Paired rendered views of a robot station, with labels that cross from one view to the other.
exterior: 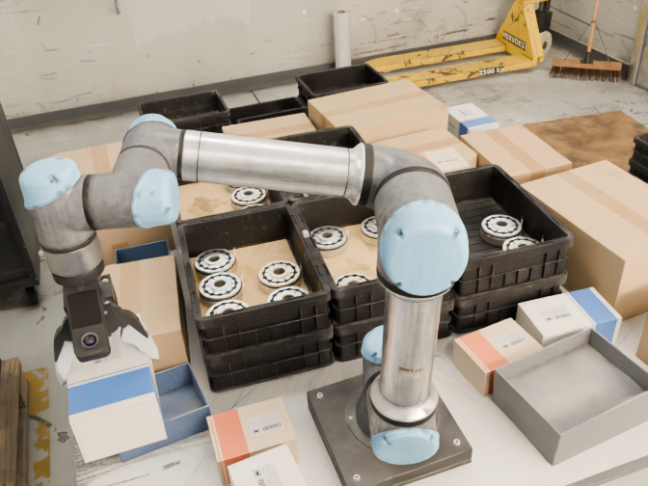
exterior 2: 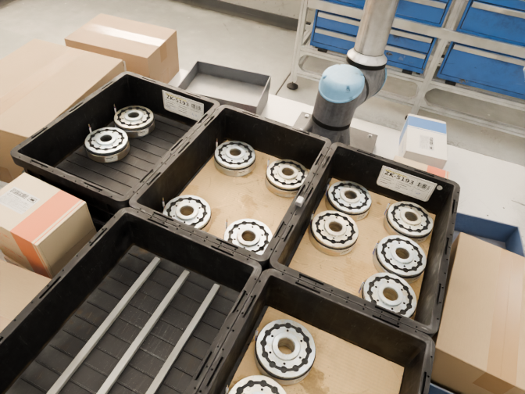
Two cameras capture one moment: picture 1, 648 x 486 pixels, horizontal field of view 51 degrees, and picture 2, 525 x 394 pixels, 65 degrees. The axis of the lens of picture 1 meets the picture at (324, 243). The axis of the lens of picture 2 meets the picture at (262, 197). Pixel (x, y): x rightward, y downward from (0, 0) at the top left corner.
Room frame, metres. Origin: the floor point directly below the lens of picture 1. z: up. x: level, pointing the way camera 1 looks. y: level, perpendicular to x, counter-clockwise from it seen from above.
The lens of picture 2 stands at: (1.90, 0.29, 1.53)
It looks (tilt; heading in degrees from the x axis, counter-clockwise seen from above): 46 degrees down; 213
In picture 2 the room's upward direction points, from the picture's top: 7 degrees clockwise
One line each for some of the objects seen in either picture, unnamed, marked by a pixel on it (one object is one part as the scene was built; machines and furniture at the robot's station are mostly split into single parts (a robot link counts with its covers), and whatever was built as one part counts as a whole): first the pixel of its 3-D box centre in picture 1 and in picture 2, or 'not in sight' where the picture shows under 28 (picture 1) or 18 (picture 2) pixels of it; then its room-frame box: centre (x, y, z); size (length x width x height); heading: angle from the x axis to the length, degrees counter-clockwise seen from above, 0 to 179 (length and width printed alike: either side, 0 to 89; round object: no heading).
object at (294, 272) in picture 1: (279, 273); (334, 228); (1.33, 0.11, 0.86); 0.10 x 0.10 x 0.01
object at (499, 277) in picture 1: (478, 229); (129, 146); (1.45, -0.40, 0.87); 0.40 x 0.30 x 0.11; 14
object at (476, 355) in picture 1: (497, 356); not in sight; (1.12, -0.38, 0.74); 0.16 x 0.12 x 0.07; 113
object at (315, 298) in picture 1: (248, 259); (373, 223); (1.31, 0.18, 0.92); 0.40 x 0.30 x 0.02; 14
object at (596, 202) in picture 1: (607, 236); (44, 112); (1.47, -0.76, 0.80); 0.40 x 0.30 x 0.20; 21
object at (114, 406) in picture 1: (114, 383); not in sight; (0.76, 0.34, 1.09); 0.20 x 0.12 x 0.09; 17
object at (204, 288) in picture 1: (220, 285); (401, 255); (1.29, 0.26, 0.86); 0.10 x 0.10 x 0.01
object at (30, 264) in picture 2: not in sight; (48, 240); (1.72, -0.34, 0.81); 0.16 x 0.12 x 0.07; 99
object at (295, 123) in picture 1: (272, 152); not in sight; (2.13, 0.16, 0.78); 0.30 x 0.22 x 0.16; 105
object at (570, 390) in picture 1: (575, 385); (224, 88); (0.98, -0.51, 0.77); 0.27 x 0.20 x 0.05; 114
